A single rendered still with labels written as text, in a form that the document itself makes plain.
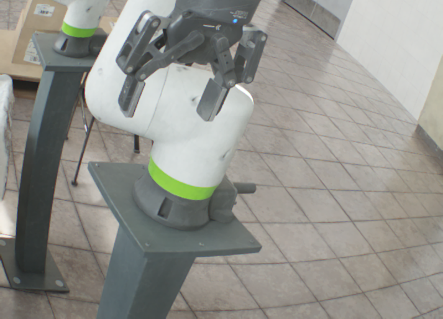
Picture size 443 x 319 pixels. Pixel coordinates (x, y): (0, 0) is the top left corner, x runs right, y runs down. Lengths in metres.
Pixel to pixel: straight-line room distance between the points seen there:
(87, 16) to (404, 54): 5.46
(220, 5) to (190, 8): 0.03
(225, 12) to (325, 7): 7.58
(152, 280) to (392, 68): 5.86
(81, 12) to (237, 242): 0.78
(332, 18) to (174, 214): 6.95
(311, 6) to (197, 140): 7.36
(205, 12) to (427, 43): 6.02
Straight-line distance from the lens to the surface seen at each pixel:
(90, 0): 1.59
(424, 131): 5.94
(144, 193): 1.12
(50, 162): 1.83
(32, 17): 3.36
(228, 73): 0.61
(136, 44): 0.54
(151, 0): 0.96
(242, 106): 1.04
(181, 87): 1.02
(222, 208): 1.18
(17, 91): 3.41
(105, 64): 1.01
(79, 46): 1.65
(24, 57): 3.46
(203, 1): 0.54
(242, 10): 0.55
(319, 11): 8.20
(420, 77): 6.51
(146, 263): 1.17
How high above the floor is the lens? 1.52
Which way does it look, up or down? 24 degrees down
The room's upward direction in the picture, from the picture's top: 24 degrees clockwise
